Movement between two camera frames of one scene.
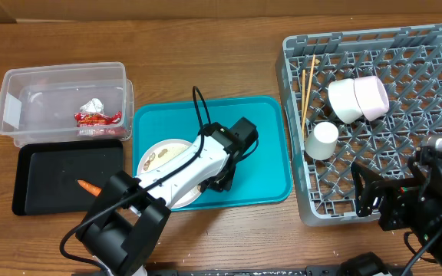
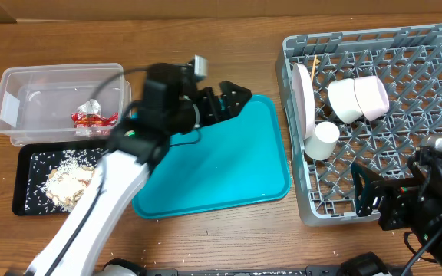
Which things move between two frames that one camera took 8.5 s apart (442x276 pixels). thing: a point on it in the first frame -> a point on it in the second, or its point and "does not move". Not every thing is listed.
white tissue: [93, 105] does not move
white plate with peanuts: [158, 153] -> [304, 99]
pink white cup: [372, 96] does not move
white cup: [321, 142] does not move
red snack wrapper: [92, 119] does not move
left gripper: [225, 182] -> [212, 113]
